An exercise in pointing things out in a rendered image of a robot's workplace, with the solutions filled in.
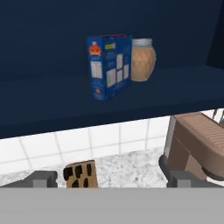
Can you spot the dark blue cabinet door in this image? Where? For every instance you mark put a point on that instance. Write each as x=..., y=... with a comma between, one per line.
x=216, y=38

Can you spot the blue food box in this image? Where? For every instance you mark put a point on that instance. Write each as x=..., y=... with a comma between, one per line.
x=108, y=66

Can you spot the brown stand mixer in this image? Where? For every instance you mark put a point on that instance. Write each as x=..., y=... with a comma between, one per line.
x=196, y=144

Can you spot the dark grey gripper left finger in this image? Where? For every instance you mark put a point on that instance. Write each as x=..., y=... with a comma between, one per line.
x=41, y=178

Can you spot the dark blue open cabinet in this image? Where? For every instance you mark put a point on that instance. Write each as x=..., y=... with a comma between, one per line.
x=96, y=64

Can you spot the tan knife block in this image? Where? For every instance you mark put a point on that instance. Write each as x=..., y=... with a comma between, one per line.
x=80, y=174

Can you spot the beige glass jar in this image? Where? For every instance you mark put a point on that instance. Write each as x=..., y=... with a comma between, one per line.
x=141, y=59

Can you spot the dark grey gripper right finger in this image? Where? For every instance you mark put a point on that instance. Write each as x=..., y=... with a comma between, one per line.
x=183, y=179

